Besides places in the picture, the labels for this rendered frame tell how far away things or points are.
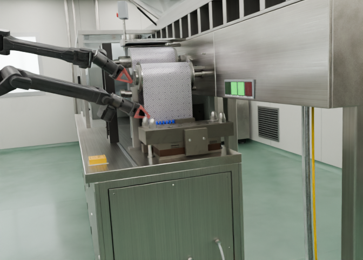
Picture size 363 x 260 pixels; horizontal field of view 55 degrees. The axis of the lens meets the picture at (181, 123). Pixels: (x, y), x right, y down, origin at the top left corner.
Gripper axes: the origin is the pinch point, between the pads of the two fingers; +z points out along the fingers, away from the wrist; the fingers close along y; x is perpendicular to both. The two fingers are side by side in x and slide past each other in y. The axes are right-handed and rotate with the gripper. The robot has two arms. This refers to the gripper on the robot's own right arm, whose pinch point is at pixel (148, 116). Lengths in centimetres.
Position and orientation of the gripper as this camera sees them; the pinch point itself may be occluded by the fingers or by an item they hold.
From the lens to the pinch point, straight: 164.1
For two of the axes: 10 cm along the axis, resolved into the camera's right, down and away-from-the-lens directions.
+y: 3.1, 1.2, -9.4
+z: 8.5, 4.1, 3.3
